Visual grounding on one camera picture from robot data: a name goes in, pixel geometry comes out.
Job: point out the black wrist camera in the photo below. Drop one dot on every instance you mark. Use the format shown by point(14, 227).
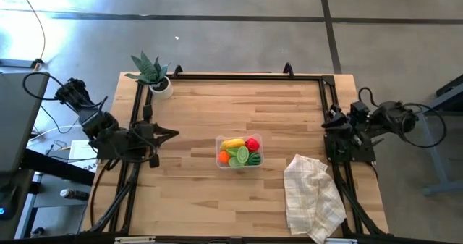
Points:
point(155, 160)
point(359, 110)

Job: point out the white plaid dish cloth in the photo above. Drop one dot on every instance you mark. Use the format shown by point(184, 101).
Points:
point(311, 200)

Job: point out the black box with lit display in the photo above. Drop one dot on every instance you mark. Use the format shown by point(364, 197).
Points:
point(14, 200)

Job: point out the green plant in white pot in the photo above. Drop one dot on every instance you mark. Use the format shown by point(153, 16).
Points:
point(148, 68)

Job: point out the black metal table frame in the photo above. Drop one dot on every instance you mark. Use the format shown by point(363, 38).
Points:
point(253, 77)

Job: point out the yellow toy banana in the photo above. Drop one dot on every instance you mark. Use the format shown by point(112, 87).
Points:
point(233, 143)

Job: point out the dark bottle with white cap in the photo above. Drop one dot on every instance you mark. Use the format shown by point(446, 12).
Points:
point(74, 194)

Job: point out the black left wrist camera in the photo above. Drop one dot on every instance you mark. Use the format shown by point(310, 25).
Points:
point(155, 160)

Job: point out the red toy apple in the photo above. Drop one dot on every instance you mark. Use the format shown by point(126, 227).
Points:
point(252, 144)

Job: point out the white printed paper sheet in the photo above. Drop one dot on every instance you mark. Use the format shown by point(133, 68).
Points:
point(81, 155)

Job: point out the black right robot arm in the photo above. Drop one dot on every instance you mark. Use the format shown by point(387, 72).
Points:
point(392, 115)

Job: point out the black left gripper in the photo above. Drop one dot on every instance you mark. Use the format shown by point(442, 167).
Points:
point(144, 134)

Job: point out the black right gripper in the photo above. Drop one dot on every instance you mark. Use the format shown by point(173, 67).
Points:
point(347, 124)

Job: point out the orange toy orange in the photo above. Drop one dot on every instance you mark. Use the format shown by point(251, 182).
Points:
point(224, 157)

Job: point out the clear plastic container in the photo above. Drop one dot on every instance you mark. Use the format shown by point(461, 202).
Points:
point(221, 166)

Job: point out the green striped toy watermelon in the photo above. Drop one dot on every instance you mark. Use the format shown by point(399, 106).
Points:
point(255, 159)

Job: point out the white label strip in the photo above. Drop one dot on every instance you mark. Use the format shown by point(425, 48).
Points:
point(134, 240)

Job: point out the grey metal table leg frame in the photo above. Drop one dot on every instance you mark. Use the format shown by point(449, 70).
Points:
point(448, 187)

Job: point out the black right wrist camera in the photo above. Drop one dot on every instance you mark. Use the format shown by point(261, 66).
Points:
point(359, 110)

